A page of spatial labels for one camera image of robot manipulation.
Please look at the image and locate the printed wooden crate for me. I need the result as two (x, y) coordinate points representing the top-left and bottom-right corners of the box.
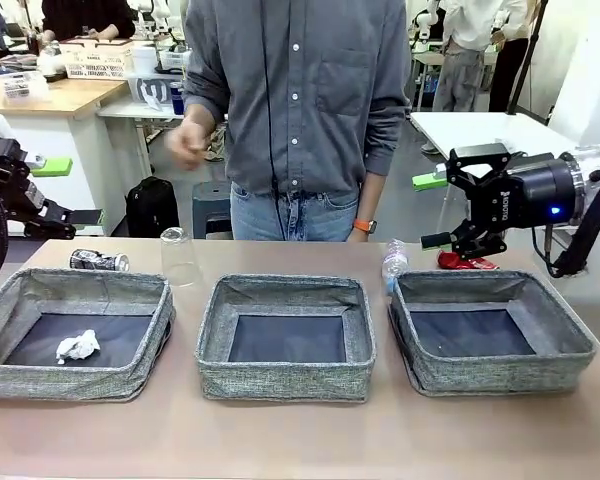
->
(59, 38), (135, 80)

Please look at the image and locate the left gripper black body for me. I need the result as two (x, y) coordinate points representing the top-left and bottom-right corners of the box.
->
(0, 138), (31, 216)

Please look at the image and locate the person in white shirt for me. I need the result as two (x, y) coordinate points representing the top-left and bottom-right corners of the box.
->
(432, 0), (501, 114)

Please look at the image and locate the large white table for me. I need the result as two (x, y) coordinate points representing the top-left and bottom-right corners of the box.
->
(408, 110), (581, 241)

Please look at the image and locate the white bucket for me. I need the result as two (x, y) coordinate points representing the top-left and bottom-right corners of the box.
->
(132, 44), (159, 76)

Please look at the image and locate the person's right forearm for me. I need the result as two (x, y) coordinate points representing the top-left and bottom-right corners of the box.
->
(182, 102), (216, 132)

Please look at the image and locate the clear plastic water bottle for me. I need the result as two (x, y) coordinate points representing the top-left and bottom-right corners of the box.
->
(381, 238), (412, 296)

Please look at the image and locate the small white table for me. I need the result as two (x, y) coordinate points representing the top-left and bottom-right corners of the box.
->
(97, 74), (229, 176)

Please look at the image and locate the person in grey shirt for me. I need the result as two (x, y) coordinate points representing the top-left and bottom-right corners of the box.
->
(182, 0), (412, 244)

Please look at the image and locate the clear plastic storage box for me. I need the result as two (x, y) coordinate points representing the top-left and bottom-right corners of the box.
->
(0, 69), (49, 104)

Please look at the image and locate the person in black clothes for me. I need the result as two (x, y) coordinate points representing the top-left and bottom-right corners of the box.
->
(39, 0), (137, 42)

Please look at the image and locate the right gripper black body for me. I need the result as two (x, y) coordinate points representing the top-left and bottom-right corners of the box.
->
(444, 149), (579, 234)

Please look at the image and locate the clear plastic cup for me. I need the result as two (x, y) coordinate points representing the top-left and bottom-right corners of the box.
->
(159, 227), (204, 289)

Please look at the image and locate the black tripod pole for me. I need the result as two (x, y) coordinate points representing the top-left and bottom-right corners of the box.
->
(507, 0), (551, 116)

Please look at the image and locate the black backpack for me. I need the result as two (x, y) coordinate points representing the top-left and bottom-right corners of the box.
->
(124, 175), (181, 240)

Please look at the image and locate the person's right hand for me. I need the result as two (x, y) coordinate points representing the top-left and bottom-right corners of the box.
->
(165, 118), (216, 172)

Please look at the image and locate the grey fabric basket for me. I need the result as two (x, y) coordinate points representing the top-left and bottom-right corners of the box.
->
(387, 269), (597, 398)
(194, 273), (377, 404)
(0, 267), (176, 404)

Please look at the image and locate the white tissue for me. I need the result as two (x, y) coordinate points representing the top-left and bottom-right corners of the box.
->
(54, 328), (102, 365)

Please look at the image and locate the person in black trousers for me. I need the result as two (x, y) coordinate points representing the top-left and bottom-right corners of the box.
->
(487, 0), (531, 114)

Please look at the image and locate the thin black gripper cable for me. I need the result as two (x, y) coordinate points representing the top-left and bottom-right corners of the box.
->
(529, 227), (554, 266)

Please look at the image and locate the grey plastic stool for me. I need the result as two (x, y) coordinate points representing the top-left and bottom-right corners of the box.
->
(191, 180), (234, 240)

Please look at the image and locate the crushed black soda can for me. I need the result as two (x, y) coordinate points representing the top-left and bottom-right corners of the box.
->
(69, 248), (130, 273)

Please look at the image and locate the thin black cord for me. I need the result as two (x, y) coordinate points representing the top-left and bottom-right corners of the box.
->
(259, 0), (281, 201)

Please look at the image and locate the person's left forearm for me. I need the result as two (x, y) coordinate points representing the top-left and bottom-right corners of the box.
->
(354, 171), (389, 224)

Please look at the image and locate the white desk with wooden top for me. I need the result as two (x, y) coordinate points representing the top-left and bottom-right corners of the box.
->
(0, 64), (131, 237)

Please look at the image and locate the red wrapper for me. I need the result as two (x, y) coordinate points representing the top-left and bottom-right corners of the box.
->
(437, 249), (501, 271)

